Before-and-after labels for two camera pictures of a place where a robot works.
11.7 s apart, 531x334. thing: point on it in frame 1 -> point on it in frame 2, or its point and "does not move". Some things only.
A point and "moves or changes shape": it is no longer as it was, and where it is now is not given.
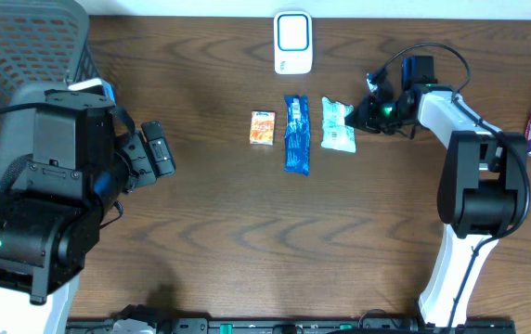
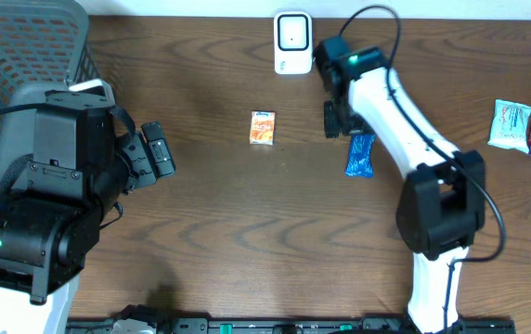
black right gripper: (372, 113) -> (335, 121)
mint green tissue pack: (336, 133) moves or changes shape
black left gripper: (144, 158) does not move
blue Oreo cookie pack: (297, 158) -> (359, 162)
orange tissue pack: (262, 127) does not move
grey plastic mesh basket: (18, 50) does not move
